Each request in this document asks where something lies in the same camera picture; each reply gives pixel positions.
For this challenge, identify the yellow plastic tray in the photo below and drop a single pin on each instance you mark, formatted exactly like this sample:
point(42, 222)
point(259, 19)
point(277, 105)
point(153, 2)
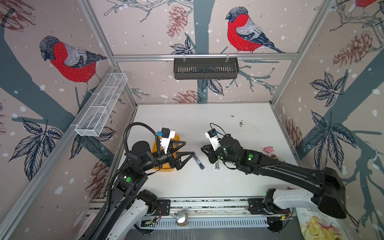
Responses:
point(166, 167)

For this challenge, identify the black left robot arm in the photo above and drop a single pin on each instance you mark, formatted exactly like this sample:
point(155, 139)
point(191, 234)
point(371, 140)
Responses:
point(126, 201)

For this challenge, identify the white mini stapler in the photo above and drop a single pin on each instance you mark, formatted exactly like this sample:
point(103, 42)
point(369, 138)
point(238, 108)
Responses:
point(217, 166)

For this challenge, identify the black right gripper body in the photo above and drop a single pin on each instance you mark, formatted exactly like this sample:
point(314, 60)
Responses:
point(214, 154)

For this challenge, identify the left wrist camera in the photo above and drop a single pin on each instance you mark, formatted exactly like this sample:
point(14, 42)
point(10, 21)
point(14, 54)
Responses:
point(166, 135)

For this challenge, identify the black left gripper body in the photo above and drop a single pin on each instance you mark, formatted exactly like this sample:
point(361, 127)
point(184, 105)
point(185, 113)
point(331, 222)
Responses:
point(172, 161)

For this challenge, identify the pink pig toy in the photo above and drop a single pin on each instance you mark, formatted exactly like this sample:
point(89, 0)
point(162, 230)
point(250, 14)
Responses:
point(268, 150)

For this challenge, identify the blue mini stapler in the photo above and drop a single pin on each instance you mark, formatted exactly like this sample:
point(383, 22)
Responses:
point(198, 162)

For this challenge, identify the pink lid box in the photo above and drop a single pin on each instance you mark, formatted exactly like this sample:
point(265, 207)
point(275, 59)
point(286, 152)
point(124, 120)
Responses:
point(87, 223)

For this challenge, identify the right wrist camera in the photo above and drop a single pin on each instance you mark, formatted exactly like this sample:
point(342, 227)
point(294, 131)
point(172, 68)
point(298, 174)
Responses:
point(212, 135)

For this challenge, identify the white wire mesh shelf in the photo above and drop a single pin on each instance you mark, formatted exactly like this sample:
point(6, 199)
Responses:
point(95, 118)

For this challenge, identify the silver round knob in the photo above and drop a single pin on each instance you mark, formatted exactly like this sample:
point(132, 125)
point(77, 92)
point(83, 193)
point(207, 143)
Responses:
point(181, 218)

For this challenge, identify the black wall basket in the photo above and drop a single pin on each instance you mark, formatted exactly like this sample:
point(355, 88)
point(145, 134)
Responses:
point(206, 68)

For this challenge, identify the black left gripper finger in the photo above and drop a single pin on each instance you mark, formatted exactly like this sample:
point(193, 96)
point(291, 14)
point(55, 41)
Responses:
point(183, 158)
point(175, 145)

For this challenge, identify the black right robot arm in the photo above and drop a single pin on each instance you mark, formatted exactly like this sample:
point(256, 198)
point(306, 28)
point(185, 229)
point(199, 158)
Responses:
point(321, 189)

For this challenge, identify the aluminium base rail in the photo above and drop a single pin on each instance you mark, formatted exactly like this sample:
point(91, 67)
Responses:
point(205, 213)

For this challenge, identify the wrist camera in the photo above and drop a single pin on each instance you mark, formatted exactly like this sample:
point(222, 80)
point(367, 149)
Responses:
point(166, 135)
point(212, 135)

